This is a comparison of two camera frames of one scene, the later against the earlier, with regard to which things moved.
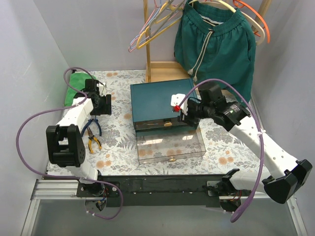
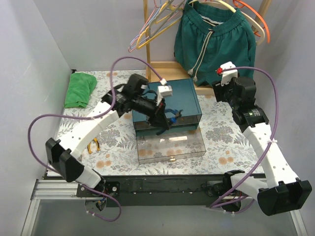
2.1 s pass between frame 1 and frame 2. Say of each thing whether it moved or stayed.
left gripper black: moved
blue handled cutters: moved
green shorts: stayed
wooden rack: stayed
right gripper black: moved
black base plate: stayed
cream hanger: stayed
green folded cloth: stayed
